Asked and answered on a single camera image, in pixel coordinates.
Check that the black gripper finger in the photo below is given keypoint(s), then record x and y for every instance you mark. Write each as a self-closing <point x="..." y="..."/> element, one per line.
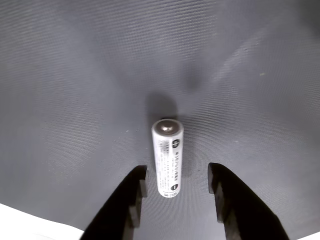
<point x="117" y="212"/>
<point x="245" y="215"/>

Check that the white AA battery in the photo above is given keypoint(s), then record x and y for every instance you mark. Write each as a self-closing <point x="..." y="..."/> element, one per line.
<point x="167" y="162"/>

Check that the dark grey textured mat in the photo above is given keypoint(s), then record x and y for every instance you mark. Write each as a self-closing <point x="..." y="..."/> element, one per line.
<point x="100" y="75"/>

